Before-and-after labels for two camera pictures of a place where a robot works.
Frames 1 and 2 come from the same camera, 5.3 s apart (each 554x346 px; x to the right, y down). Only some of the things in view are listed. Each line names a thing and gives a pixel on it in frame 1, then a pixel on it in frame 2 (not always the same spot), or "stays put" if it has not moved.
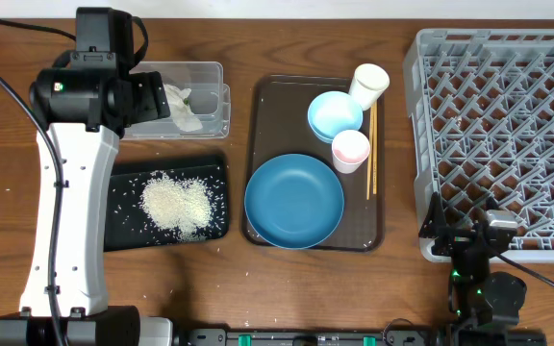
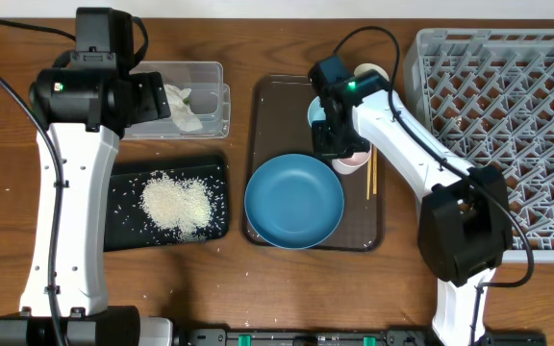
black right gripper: [437, 225] → [325, 148]
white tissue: [182, 116] stays put
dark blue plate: [294, 201] stays put
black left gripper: [152, 98] stays put
